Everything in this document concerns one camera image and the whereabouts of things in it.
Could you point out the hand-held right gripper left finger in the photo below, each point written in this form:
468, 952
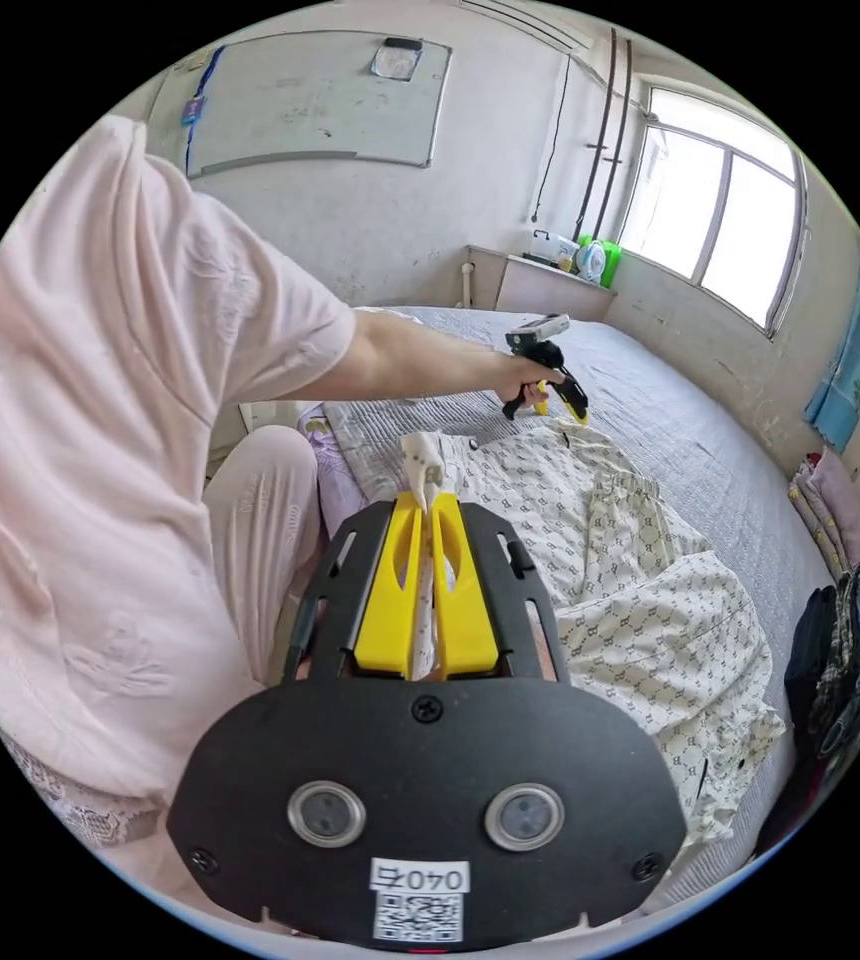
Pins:
389, 600

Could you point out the whiteboard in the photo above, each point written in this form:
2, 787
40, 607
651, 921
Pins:
310, 105

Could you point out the person's body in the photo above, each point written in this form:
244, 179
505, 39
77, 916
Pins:
92, 420

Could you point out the pink folded blanket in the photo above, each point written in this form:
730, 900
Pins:
835, 502

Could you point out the pile of clothes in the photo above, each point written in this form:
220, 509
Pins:
850, 660

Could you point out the person's left hand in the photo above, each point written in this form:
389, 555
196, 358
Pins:
527, 375

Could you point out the window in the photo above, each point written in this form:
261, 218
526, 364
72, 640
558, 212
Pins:
722, 210

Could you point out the person's left forearm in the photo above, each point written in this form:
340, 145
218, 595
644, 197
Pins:
430, 360

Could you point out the blue hanging cloth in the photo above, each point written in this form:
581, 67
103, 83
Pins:
846, 367

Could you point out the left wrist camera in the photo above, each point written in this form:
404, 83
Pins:
539, 330

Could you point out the bed with grey quilt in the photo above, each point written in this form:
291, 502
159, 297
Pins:
670, 397

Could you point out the wall pipes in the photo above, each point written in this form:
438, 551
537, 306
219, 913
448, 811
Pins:
610, 120

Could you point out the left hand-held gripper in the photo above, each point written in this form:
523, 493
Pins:
561, 375

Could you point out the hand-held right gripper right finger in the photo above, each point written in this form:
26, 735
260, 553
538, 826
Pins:
464, 607

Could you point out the beige jacket with print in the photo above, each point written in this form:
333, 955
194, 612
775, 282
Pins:
647, 637

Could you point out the beige shelf with items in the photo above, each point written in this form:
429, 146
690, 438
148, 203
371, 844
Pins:
542, 289

